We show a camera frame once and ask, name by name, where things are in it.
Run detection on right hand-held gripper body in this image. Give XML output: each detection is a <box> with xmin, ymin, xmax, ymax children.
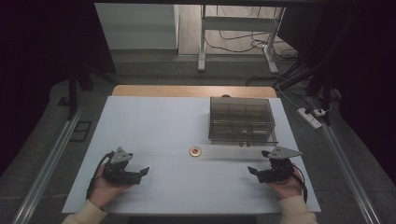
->
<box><xmin>261</xmin><ymin>146</ymin><xmax>304</xmax><ymax>184</ymax></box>

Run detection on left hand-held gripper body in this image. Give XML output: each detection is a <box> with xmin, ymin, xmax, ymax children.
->
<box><xmin>102</xmin><ymin>147</ymin><xmax>143</xmax><ymax>186</ymax></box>

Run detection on person's right hand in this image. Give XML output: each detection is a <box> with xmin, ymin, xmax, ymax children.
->
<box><xmin>266</xmin><ymin>163</ymin><xmax>304</xmax><ymax>201</ymax></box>

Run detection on person's left hand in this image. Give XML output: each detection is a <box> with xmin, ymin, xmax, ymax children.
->
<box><xmin>89</xmin><ymin>163</ymin><xmax>133</xmax><ymax>209</ymax></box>

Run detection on white table mat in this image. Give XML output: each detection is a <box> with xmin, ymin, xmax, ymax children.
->
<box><xmin>62</xmin><ymin>95</ymin><xmax>322</xmax><ymax>216</ymax></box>

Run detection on transparent brown drawer box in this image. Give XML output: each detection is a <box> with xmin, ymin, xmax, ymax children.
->
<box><xmin>207</xmin><ymin>96</ymin><xmax>279</xmax><ymax>147</ymax></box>

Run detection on white power strip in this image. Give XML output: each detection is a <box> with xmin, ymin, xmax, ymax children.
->
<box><xmin>296</xmin><ymin>106</ymin><xmax>323</xmax><ymax>130</ymax></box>

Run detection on black tripod stand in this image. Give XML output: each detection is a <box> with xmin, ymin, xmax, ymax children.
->
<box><xmin>57</xmin><ymin>59</ymin><xmax>120</xmax><ymax>121</ymax></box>
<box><xmin>274</xmin><ymin>12</ymin><xmax>359</xmax><ymax>127</ymax></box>

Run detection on wooden table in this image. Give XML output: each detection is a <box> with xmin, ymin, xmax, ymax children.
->
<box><xmin>111</xmin><ymin>84</ymin><xmax>278</xmax><ymax>99</ymax></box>

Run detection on dark curtain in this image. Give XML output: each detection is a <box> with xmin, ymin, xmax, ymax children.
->
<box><xmin>276</xmin><ymin>0</ymin><xmax>396</xmax><ymax>185</ymax></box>
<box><xmin>0</xmin><ymin>0</ymin><xmax>117</xmax><ymax>176</ymax></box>

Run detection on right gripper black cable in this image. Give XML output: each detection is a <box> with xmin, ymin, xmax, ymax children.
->
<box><xmin>290</xmin><ymin>163</ymin><xmax>309</xmax><ymax>203</ymax></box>

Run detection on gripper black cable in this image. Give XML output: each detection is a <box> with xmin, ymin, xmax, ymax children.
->
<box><xmin>85</xmin><ymin>150</ymin><xmax>116</xmax><ymax>201</ymax></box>
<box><xmin>290</xmin><ymin>163</ymin><xmax>309</xmax><ymax>203</ymax></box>

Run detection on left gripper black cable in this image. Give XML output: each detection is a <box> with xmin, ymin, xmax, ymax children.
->
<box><xmin>85</xmin><ymin>150</ymin><xmax>116</xmax><ymax>201</ymax></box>

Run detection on black floor frame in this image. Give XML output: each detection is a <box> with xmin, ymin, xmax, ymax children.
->
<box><xmin>69</xmin><ymin>120</ymin><xmax>93</xmax><ymax>143</ymax></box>

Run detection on metal floor rail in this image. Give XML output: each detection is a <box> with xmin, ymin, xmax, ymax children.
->
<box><xmin>11</xmin><ymin>106</ymin><xmax>84</xmax><ymax>224</ymax></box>
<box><xmin>320</xmin><ymin>122</ymin><xmax>383</xmax><ymax>224</ymax></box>

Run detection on black floor cables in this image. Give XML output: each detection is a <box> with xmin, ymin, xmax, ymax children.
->
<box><xmin>204</xmin><ymin>6</ymin><xmax>316</xmax><ymax>110</ymax></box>

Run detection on white wall panel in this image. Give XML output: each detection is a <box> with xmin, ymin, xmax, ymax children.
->
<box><xmin>94</xmin><ymin>3</ymin><xmax>179</xmax><ymax>51</ymax></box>

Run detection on white metal desk frame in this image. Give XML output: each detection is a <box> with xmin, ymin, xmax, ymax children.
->
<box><xmin>197</xmin><ymin>4</ymin><xmax>286</xmax><ymax>75</ymax></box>

